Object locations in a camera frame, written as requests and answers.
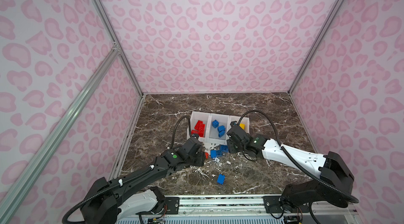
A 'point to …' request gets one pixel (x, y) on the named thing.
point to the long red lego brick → (199, 129)
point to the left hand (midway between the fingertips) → (203, 155)
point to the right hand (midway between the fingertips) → (231, 143)
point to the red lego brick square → (206, 155)
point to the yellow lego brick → (242, 125)
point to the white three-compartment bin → (213, 128)
